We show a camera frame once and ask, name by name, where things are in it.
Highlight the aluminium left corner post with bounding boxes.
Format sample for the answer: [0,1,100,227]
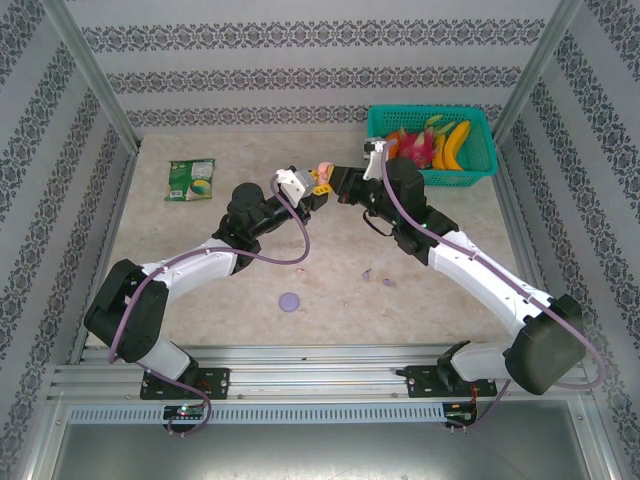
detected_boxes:
[42,0,144,151]

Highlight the aluminium mounting rail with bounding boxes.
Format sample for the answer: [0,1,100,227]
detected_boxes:
[47,343,596,401]

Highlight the green snack bag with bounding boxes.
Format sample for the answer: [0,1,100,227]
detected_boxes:
[164,158,217,203]

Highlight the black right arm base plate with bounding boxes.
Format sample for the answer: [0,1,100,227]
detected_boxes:
[403,364,499,399]

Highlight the thin black right gripper cable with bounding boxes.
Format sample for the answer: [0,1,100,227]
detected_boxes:
[362,209,399,237]

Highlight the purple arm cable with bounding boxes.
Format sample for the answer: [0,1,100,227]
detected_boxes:
[379,139,609,436]
[107,172,311,439]

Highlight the teal plastic mesh basket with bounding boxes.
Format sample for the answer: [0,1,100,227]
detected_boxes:
[367,103,499,189]

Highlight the aluminium right corner post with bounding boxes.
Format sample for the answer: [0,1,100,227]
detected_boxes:
[492,0,584,146]

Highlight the small yellow banana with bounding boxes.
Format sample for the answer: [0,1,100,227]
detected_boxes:
[430,133,449,170]

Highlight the large yellow banana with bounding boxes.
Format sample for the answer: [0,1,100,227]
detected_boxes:
[442,119,473,172]

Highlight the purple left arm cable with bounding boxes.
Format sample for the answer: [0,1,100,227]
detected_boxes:
[107,172,311,439]

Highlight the pink dragon fruit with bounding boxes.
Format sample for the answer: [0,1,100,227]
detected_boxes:
[394,113,459,170]

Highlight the aluminium corner post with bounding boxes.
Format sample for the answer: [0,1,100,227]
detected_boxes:
[42,0,144,151]
[492,0,584,146]

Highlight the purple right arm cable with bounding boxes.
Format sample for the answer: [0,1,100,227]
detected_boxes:
[379,139,609,436]

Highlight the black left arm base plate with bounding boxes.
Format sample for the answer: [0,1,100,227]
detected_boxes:
[139,367,231,401]

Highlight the white slotted cable duct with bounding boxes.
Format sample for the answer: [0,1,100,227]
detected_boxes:
[67,403,446,425]

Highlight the grey metal sheet shelf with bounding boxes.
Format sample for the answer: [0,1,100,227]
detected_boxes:
[47,399,616,480]

